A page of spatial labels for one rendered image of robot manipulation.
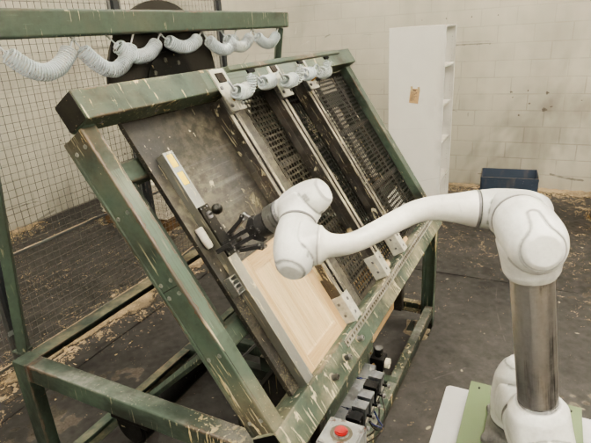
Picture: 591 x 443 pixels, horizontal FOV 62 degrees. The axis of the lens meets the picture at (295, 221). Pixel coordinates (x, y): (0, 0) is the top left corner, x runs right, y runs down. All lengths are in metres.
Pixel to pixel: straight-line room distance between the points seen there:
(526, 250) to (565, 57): 5.72
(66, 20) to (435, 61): 4.03
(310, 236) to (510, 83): 5.78
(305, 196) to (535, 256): 0.56
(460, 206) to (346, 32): 6.04
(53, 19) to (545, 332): 1.91
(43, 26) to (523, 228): 1.74
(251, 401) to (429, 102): 4.40
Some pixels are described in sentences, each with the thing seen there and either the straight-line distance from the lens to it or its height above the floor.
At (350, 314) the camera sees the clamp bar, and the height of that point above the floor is 0.95.
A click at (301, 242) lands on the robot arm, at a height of 1.58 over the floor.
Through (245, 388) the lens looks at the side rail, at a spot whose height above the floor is 1.05.
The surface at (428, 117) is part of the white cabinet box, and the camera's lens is 5.59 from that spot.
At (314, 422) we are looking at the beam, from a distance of 1.82.
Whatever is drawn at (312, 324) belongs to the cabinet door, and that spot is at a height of 0.99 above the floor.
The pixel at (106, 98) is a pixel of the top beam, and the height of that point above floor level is 1.91.
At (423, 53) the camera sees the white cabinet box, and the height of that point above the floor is 1.79.
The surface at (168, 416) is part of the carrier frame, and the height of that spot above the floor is 0.79.
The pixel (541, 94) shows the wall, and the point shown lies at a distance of 6.85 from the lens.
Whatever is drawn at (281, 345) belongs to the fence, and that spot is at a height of 1.04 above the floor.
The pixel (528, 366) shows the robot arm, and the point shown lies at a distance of 1.41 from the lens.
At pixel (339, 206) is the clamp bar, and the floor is 1.25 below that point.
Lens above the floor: 2.06
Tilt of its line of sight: 21 degrees down
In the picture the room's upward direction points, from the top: 4 degrees counter-clockwise
